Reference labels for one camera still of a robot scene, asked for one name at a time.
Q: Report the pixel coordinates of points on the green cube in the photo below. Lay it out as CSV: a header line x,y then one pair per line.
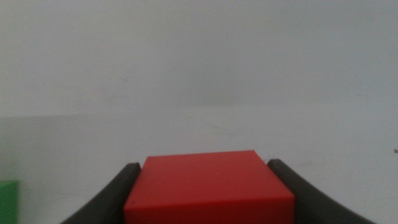
x,y
8,202

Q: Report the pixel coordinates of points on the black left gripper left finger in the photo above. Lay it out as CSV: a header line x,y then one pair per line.
x,y
109,202

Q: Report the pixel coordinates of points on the red cube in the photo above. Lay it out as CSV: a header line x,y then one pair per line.
x,y
208,186

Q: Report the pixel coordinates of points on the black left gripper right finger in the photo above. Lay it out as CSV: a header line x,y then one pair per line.
x,y
314,208

